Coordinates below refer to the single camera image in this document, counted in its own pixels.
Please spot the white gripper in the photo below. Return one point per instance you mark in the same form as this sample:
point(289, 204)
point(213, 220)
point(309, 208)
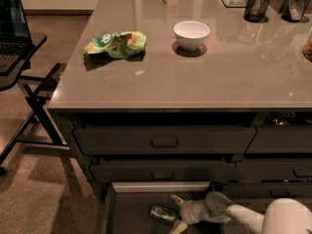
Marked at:
point(189, 211)

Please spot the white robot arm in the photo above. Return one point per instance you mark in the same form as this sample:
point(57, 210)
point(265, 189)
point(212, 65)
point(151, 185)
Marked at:
point(282, 216)

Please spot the middle left drawer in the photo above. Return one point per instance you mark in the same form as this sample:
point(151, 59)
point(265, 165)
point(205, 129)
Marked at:
point(162, 169)

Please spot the open bottom left drawer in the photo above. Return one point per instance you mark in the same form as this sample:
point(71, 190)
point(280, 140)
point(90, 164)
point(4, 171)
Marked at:
point(128, 204)

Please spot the middle right drawer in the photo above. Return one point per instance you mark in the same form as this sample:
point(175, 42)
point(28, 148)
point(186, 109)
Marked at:
point(287, 169)

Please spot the top right drawer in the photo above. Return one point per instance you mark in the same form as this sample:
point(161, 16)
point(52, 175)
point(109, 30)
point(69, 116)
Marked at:
point(282, 139)

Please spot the top left drawer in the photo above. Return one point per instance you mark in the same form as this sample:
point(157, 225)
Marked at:
point(157, 140)

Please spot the bottom right drawer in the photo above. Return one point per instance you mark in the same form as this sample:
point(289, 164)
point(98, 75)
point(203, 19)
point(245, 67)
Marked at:
point(272, 190)

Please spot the snack bag in drawer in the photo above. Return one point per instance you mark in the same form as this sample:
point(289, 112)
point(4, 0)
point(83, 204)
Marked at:
point(284, 118)

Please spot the white bowl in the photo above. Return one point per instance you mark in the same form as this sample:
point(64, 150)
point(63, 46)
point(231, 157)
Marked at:
point(191, 34)

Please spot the green chip bag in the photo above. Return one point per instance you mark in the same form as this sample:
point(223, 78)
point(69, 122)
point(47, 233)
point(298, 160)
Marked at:
point(117, 45)

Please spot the black laptop stand table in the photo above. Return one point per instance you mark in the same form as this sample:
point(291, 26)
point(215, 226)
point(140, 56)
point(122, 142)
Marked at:
point(37, 91)

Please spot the glass jar with snacks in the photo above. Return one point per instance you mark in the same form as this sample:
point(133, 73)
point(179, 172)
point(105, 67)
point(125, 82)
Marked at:
point(307, 48)

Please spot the black mesh pencil cup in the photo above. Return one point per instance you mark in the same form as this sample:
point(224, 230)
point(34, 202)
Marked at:
point(256, 10)

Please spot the black laptop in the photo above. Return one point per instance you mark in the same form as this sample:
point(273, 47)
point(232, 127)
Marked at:
point(15, 38)

